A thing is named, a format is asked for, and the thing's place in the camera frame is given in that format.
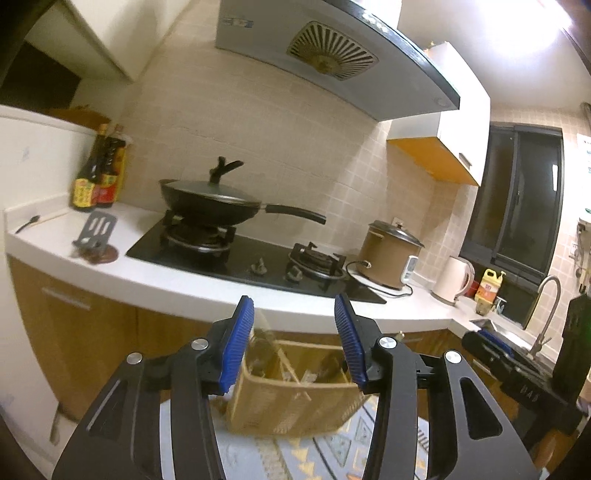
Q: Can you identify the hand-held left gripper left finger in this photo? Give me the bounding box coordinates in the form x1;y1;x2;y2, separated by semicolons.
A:
51;295;256;480

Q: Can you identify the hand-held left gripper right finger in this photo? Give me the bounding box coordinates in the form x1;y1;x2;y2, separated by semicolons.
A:
335;293;541;480

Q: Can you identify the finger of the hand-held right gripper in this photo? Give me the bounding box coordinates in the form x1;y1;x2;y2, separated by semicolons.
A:
478;329;526;361
462;331;514;371

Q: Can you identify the translucent grey spoon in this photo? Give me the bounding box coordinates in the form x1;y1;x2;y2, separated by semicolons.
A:
249;329;279;376

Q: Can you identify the beige slotted utensil basket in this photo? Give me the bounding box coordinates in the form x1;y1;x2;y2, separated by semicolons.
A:
225;339;370;437

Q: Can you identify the steel kitchen sink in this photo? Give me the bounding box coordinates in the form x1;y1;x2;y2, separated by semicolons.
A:
470;318;537;352

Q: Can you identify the yellow detergent bottle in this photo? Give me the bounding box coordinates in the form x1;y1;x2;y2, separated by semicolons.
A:
475;269;507;315

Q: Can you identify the steel kitchen faucet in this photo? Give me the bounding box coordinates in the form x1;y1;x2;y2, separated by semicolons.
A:
522;275;562;359

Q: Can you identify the white electric kettle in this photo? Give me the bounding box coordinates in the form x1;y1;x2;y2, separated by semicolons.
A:
431;256;476;306

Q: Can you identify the brown rice cooker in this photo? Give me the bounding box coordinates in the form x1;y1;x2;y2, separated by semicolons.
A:
358;220;426;291

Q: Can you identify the black glass gas hob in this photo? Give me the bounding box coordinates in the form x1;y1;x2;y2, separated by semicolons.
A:
126;210;387;305

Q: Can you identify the blue patterned tablecloth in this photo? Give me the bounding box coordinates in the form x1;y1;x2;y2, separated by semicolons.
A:
159;401;462;480

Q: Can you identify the white kitchen countertop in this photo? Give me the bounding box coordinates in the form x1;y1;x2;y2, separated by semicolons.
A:
4;194;546;343

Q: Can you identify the black wok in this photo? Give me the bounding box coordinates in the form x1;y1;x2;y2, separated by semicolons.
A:
159;180;328;228

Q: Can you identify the dark framed window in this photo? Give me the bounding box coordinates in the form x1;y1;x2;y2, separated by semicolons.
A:
462;121;567;285

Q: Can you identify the glass wok lid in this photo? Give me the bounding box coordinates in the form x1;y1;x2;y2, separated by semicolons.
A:
160;156;264;206

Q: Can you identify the brown round trivet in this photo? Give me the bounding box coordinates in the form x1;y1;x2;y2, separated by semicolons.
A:
81;244;119;265

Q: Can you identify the grey slotted spatula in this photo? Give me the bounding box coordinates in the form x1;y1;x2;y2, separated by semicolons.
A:
71;211;119;251

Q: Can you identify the red label sauce bottle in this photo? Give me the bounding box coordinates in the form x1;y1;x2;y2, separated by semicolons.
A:
95;124;133;208

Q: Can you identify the yellow label sauce bottle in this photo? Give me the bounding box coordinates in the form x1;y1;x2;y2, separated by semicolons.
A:
71;124;110;213

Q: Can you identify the white refrigerator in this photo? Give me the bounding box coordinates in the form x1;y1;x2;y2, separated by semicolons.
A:
0;115;100;217

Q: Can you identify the grey range hood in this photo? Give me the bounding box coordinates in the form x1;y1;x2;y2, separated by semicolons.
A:
215;0;462;123

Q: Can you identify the black power cable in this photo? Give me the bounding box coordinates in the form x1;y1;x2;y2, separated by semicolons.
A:
345;259;414;299

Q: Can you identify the silver cabinet handle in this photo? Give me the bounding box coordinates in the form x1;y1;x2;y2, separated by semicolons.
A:
41;286;92;311

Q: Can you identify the white and orange wall cabinet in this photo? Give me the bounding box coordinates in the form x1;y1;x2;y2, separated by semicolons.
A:
387;41;491;187

